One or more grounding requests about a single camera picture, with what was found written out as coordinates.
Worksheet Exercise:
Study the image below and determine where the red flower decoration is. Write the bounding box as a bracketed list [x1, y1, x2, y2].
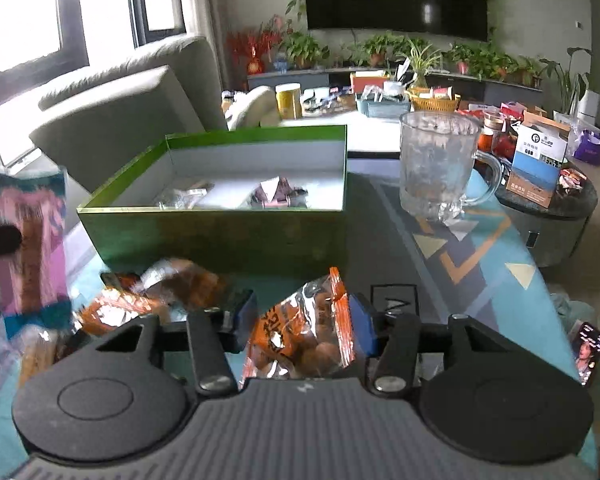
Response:
[226, 15, 286, 76]

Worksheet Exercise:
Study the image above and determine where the pink snack packet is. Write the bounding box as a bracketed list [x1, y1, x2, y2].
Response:
[0, 168, 72, 339]

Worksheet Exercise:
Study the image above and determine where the yellow canister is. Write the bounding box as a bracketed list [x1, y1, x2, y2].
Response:
[275, 82, 303, 120]

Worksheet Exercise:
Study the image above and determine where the purple gift bag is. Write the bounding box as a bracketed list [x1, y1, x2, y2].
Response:
[573, 129, 600, 167]

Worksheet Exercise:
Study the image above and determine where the blue grey storage tray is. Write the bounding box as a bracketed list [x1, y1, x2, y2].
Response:
[356, 96, 412, 120]

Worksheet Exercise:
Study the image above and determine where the green cardboard box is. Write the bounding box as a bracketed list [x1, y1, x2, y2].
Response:
[78, 126, 347, 280]

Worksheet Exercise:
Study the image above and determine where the spider plant in pot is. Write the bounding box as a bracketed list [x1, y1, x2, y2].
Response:
[396, 38, 442, 88]

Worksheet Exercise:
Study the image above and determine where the wicker basket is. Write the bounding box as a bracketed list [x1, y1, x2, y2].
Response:
[406, 87, 460, 112]

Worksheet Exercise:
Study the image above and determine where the round dark side table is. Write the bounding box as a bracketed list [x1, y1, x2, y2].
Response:
[495, 159, 598, 268]

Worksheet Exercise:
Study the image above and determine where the orange snack bag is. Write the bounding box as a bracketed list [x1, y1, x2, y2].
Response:
[242, 266, 355, 382]

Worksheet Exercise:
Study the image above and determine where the smartphone with photo screen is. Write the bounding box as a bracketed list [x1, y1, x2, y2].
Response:
[570, 322, 600, 386]

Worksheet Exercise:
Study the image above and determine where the purple snack packet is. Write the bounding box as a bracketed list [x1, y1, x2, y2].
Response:
[249, 177, 309, 208]

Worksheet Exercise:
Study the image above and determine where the grey armchair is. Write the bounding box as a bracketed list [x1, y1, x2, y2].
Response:
[29, 35, 227, 192]

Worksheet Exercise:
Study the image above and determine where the blue white carton box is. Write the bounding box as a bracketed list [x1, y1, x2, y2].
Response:
[506, 125, 567, 209]

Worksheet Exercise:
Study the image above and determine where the glass mug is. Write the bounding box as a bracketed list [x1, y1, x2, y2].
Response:
[400, 110, 503, 222]

